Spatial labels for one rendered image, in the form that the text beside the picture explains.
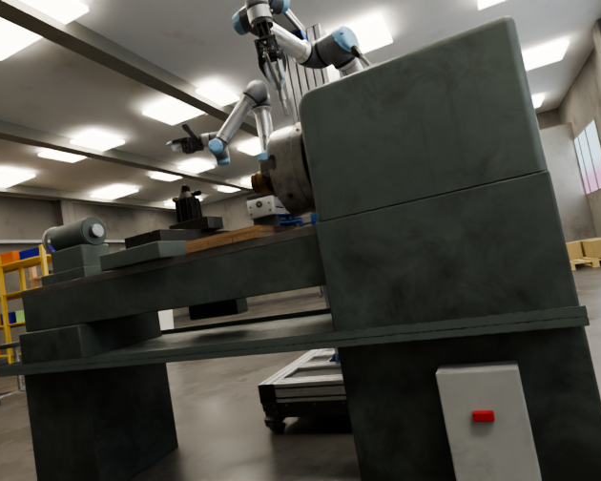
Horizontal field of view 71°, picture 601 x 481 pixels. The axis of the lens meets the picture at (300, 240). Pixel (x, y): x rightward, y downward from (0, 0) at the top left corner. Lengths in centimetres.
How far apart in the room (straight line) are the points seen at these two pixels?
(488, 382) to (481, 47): 79
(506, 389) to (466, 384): 8
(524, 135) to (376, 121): 36
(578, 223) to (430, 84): 916
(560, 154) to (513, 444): 940
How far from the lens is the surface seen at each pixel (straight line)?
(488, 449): 114
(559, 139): 1038
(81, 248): 210
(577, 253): 844
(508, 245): 111
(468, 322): 105
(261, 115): 245
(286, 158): 134
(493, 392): 109
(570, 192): 1025
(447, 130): 115
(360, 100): 122
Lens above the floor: 73
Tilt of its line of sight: 4 degrees up
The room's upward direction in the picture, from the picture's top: 10 degrees counter-clockwise
